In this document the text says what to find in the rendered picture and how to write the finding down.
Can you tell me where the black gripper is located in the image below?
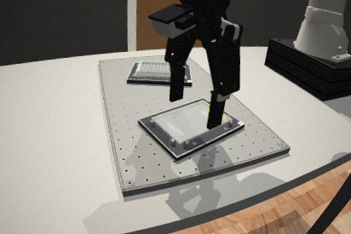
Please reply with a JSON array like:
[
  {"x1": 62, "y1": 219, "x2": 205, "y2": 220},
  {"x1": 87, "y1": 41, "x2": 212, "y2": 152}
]
[{"x1": 164, "y1": 0, "x2": 243, "y2": 130}]

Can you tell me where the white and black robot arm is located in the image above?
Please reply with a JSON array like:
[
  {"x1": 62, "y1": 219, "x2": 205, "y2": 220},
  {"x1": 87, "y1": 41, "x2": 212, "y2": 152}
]
[{"x1": 148, "y1": 0, "x2": 351, "y2": 63}]

